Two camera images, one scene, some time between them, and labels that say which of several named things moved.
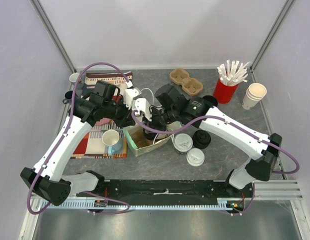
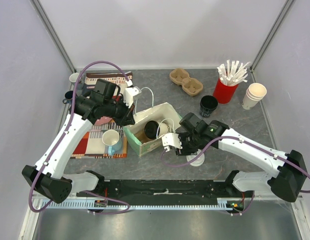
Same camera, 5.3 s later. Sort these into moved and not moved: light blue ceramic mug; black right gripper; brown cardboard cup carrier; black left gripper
Moved: black right gripper
Not moved: black left gripper; brown cardboard cup carrier; light blue ceramic mug
